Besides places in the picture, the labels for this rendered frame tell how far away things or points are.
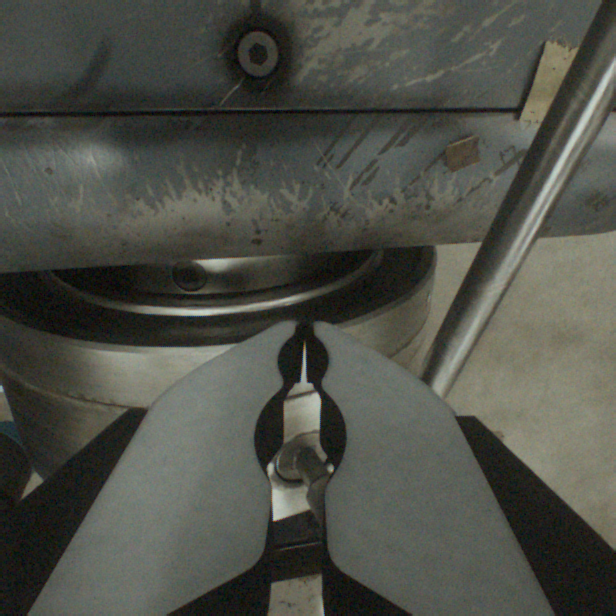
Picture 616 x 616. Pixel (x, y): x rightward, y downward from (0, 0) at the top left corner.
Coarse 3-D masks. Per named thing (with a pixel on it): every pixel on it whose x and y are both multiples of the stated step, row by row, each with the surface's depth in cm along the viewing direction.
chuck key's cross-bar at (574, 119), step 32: (608, 0) 9; (608, 32) 10; (576, 64) 10; (608, 64) 10; (576, 96) 10; (608, 96) 10; (544, 128) 11; (576, 128) 10; (544, 160) 11; (576, 160) 11; (512, 192) 12; (544, 192) 11; (512, 224) 12; (544, 224) 12; (480, 256) 13; (512, 256) 13; (480, 288) 13; (448, 320) 14; (480, 320) 14; (448, 352) 15; (448, 384) 16
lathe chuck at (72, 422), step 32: (416, 352) 31; (32, 384) 25; (32, 416) 27; (64, 416) 25; (96, 416) 24; (288, 416) 25; (32, 448) 30; (64, 448) 27; (288, 480) 28; (288, 512) 29
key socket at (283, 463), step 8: (296, 440) 26; (304, 440) 27; (312, 440) 27; (288, 448) 26; (296, 448) 27; (320, 448) 27; (280, 456) 26; (288, 456) 27; (320, 456) 28; (280, 464) 27; (288, 464) 27; (280, 472) 27; (288, 472) 27; (296, 472) 27
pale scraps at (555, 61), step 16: (544, 48) 17; (560, 48) 17; (576, 48) 17; (544, 64) 17; (560, 64) 17; (544, 80) 17; (560, 80) 18; (528, 96) 18; (544, 96) 18; (528, 112) 18; (544, 112) 18; (464, 144) 18; (448, 160) 18; (464, 160) 18; (480, 160) 18
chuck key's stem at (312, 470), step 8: (304, 448) 27; (312, 448) 27; (296, 456) 27; (304, 456) 26; (312, 456) 26; (296, 464) 26; (304, 464) 26; (312, 464) 26; (320, 464) 26; (304, 472) 26; (312, 472) 25; (320, 472) 25; (328, 472) 26; (304, 480) 26; (312, 480) 25; (320, 480) 24; (312, 488) 24; (320, 488) 24; (312, 496) 24; (320, 496) 24; (312, 504) 24; (320, 504) 24; (320, 512) 23; (320, 520) 23
